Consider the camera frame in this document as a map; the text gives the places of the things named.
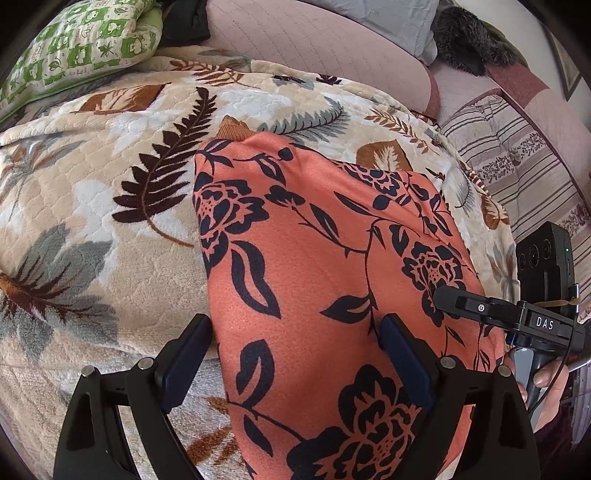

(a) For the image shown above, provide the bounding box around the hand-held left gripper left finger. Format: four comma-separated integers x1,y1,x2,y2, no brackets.
53,314,214,480

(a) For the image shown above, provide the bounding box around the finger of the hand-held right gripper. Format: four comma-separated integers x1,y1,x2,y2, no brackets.
433,285,522,332

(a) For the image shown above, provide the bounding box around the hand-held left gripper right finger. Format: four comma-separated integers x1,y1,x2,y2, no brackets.
379,312,541,480

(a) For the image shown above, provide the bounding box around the orange black floral garment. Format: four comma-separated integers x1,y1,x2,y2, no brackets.
193,131,509,480

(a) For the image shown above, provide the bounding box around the person's right hand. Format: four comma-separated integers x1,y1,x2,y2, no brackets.
501,351,574,432

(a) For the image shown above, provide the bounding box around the striped floral cushion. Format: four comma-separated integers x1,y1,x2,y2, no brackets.
438,95,583,264

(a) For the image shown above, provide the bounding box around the beige leaf-print blanket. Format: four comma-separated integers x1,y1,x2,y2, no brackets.
0,58,522,480

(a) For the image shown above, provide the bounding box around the dark furry cushion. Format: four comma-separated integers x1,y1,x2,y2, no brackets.
431,4,522,78

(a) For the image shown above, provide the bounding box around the grey-blue pillow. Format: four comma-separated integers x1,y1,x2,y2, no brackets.
318,0,439,65

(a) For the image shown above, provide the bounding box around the pink quilted sofa cushion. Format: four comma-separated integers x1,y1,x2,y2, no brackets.
203,0,439,117

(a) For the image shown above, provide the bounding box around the green white patterned pillow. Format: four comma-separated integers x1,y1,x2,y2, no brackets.
0,0,164,126

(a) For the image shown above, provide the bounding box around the black cloth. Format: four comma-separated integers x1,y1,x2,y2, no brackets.
159,0,214,49

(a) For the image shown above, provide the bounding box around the framed wall picture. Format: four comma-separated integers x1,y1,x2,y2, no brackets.
546,31,583,101

